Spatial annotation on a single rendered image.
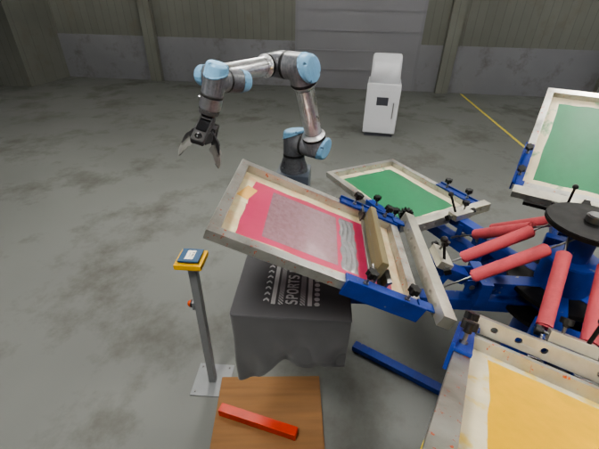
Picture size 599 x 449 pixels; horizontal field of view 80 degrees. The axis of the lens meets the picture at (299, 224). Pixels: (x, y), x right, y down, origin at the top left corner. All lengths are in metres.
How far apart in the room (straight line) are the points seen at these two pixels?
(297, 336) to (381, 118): 5.31
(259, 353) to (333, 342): 0.32
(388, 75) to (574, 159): 4.28
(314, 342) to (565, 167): 1.73
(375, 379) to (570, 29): 10.11
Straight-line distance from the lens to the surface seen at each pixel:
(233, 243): 1.15
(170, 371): 2.57
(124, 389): 2.59
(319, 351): 1.57
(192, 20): 10.90
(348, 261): 1.37
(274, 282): 1.59
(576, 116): 2.79
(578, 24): 11.49
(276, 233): 1.31
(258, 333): 1.53
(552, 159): 2.55
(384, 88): 6.36
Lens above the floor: 2.00
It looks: 32 degrees down
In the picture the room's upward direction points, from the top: 1 degrees clockwise
